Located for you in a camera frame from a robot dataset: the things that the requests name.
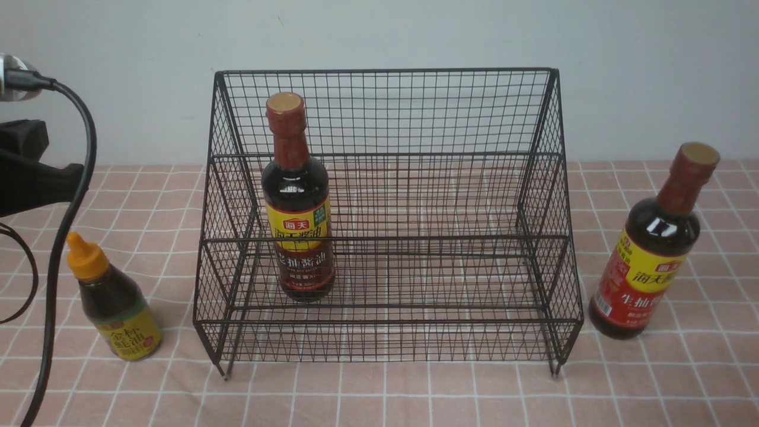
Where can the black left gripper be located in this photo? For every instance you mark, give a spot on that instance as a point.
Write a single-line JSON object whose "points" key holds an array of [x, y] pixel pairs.
{"points": [[26, 182]]}

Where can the small oil bottle orange cap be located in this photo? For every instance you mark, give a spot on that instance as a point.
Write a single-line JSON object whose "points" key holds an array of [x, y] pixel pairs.
{"points": [[113, 302]]}

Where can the dark soy sauce bottle brown label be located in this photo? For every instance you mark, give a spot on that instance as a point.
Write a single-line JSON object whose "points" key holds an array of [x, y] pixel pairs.
{"points": [[296, 189]]}

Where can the light soy sauce bottle red label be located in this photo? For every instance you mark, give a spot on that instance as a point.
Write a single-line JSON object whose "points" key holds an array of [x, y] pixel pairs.
{"points": [[654, 244]]}

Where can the black wire mesh rack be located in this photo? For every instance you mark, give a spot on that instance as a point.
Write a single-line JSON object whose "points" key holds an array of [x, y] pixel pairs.
{"points": [[451, 232]]}

